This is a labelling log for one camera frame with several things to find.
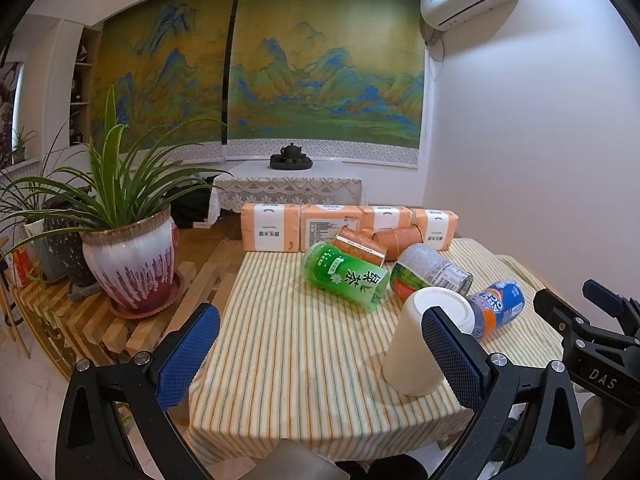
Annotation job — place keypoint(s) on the wall shelf unit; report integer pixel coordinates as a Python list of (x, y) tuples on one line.
[(82, 85)]

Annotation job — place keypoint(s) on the pink plant saucer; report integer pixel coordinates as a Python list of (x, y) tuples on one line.
[(150, 307)]

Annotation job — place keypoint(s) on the small potted plant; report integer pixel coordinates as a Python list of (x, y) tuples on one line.
[(20, 145)]

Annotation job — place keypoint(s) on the orange patterned can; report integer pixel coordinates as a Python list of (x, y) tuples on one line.
[(400, 241), (357, 246)]

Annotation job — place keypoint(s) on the wooden slat bench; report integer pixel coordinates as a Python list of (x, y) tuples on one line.
[(100, 320)]

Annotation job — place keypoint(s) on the plant in dark speckled pot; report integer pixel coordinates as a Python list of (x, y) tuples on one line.
[(70, 255)]

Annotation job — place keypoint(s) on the landscape painting wall hanging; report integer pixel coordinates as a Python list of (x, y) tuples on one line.
[(310, 75)]

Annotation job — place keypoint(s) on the white lace tablecloth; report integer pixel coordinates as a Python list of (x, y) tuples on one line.
[(285, 191)]

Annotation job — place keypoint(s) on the watermelon print can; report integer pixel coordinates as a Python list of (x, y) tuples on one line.
[(430, 270)]

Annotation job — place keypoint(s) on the green tea bottle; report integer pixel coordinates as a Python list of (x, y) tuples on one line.
[(345, 275)]

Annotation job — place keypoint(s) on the black teapot set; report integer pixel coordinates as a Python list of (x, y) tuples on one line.
[(291, 158)]

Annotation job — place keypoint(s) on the blue orange drink bottle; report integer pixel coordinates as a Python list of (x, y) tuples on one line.
[(500, 302)]

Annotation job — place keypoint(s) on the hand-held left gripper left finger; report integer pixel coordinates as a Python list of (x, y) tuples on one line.
[(187, 355)]

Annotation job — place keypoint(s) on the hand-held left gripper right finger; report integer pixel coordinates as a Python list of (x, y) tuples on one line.
[(452, 360)]

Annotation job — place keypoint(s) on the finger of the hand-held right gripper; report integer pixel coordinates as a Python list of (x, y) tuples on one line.
[(607, 297), (555, 307)]

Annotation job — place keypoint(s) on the white cup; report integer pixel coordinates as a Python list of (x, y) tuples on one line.
[(407, 355)]

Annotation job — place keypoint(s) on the spider plant in white-purple pot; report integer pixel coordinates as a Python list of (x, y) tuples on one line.
[(130, 255)]

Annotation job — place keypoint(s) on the striped tablecloth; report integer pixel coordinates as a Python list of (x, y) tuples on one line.
[(295, 360)]

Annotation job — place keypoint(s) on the black bag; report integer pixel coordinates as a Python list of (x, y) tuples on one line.
[(192, 207)]

